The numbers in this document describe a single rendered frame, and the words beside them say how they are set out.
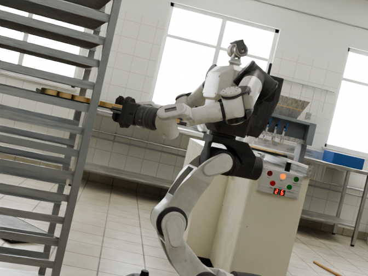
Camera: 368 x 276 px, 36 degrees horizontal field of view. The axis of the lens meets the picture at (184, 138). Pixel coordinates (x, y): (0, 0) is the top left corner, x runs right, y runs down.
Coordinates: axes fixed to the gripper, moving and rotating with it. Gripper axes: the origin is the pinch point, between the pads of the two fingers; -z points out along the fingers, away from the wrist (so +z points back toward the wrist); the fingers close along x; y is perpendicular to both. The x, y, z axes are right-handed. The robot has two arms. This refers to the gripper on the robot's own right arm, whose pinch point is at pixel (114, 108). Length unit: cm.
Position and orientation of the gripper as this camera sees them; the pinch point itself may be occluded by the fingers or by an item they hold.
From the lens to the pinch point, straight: 269.2
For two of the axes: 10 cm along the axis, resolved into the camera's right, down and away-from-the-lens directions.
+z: 4.6, 0.7, 8.9
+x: 2.3, -9.7, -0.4
